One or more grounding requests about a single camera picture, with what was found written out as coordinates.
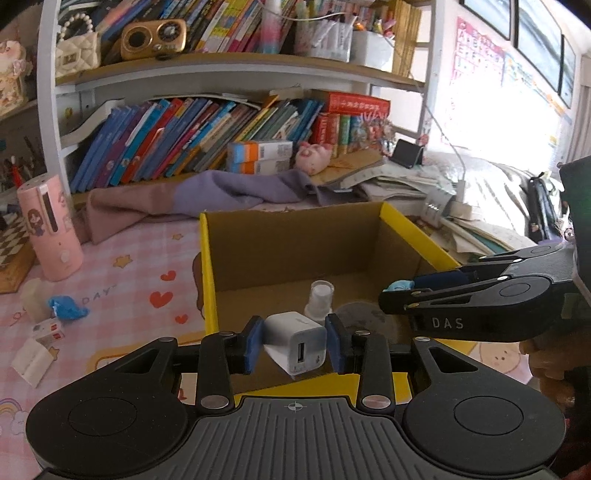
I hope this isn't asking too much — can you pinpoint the white storage box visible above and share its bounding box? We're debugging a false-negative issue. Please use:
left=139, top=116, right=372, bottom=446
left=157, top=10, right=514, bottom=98
left=351, top=30, right=395, bottom=72

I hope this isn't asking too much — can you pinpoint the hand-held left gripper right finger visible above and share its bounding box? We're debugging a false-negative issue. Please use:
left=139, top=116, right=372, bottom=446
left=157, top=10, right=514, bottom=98
left=325, top=314, right=481, bottom=412

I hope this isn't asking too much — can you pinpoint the orange and blue box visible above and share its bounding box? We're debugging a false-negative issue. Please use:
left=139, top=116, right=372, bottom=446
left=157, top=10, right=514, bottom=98
left=227, top=141, right=294, bottom=163
left=231, top=159, right=291, bottom=175

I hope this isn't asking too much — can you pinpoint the small pink pig plush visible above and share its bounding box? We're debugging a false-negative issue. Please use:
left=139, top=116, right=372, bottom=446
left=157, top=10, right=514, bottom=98
left=294, top=142, right=334, bottom=175

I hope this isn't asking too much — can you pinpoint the white charger plug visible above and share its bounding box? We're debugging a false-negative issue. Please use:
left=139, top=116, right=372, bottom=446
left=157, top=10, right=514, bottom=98
left=262, top=311, right=328, bottom=377

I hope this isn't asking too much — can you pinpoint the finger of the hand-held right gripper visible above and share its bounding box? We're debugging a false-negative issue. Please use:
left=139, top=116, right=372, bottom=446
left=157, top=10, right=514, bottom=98
left=413, top=244, right=573, bottom=288
left=379, top=275, right=509, bottom=317

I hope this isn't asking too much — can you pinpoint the pink wall poster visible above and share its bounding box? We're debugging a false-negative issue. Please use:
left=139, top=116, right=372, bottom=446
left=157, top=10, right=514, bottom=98
left=455, top=16, right=568, bottom=121

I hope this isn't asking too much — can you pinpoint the pink and purple cloth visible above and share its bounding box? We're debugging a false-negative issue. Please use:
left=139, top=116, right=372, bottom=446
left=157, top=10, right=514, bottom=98
left=74, top=168, right=370, bottom=245

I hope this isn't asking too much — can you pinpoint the red thick book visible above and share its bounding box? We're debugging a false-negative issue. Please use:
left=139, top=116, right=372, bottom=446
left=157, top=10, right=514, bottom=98
left=323, top=91, right=391, bottom=116

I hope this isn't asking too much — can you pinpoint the white bookshelf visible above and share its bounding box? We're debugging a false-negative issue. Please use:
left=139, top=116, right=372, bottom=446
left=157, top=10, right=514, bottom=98
left=34, top=0, right=439, bottom=195

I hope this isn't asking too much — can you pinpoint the wooden chessboard box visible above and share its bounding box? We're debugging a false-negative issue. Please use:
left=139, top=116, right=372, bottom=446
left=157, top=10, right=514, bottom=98
left=0, top=215, right=38, bottom=295

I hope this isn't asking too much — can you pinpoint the bunch of pens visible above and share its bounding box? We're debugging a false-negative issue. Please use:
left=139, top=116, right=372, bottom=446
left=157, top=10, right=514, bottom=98
left=0, top=136, right=47, bottom=190

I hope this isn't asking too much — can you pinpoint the black pencil case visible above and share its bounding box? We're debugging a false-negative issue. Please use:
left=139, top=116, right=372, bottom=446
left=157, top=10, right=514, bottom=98
left=526, top=173, right=561, bottom=243

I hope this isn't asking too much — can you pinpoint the lucky cat figurine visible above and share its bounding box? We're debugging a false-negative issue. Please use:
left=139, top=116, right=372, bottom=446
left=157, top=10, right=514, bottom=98
left=0, top=41, right=26, bottom=116

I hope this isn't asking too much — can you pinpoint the pastel gradient bottle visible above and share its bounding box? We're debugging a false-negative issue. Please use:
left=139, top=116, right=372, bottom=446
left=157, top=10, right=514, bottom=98
left=261, top=0, right=282, bottom=54

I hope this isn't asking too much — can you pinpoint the row of colourful books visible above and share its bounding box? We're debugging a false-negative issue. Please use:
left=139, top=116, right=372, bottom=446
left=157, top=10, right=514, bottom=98
left=99, top=0, right=269, bottom=54
left=69, top=90, right=393, bottom=195

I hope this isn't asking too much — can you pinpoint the black phone stand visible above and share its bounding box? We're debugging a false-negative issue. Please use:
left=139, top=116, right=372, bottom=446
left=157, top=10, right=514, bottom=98
left=392, top=139, right=424, bottom=168

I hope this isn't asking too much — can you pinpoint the clear pen holder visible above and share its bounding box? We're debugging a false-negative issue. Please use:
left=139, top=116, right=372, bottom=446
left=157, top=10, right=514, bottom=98
left=295, top=18, right=354, bottom=63

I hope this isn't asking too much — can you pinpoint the pink cylinder container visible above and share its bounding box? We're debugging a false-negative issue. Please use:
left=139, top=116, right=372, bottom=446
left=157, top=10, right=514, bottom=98
left=17, top=174, right=84, bottom=282

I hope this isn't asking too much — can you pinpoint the crumpled blue wrapper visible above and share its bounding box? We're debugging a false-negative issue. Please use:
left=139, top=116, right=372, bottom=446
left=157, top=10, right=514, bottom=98
left=48, top=295, right=90, bottom=324

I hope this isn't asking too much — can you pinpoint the stack of yellow notebooks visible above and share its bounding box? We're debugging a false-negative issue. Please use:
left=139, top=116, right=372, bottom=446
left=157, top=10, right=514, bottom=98
left=392, top=0, right=423, bottom=77

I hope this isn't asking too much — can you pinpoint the white quilted purse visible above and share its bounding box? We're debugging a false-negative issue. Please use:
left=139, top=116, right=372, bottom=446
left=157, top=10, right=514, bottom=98
left=55, top=13, right=101, bottom=78

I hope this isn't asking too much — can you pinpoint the translucent white cube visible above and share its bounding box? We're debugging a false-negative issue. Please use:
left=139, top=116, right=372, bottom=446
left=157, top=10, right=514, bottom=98
left=21, top=278, right=52, bottom=322

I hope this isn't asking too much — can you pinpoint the yellow cardboard box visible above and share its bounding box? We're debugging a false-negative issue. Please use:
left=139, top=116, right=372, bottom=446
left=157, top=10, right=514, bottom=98
left=198, top=202, right=462, bottom=404

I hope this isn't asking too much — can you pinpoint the person's right hand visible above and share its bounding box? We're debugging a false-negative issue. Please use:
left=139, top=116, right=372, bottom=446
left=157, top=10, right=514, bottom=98
left=527, top=323, right=578, bottom=409

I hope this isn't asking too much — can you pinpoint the small spray bottle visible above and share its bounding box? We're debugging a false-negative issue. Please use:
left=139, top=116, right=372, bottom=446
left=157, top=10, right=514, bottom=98
left=304, top=280, right=335, bottom=324

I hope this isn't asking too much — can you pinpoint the small white staples box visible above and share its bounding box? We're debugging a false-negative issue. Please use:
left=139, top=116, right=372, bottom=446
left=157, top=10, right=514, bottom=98
left=31, top=319, right=65, bottom=344

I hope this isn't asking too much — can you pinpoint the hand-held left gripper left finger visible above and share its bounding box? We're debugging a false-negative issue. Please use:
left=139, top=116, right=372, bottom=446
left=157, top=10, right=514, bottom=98
left=108, top=316, right=265, bottom=412

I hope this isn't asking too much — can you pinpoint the gold retro radio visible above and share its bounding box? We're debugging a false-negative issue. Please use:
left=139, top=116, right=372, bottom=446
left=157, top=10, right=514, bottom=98
left=120, top=19, right=188, bottom=61

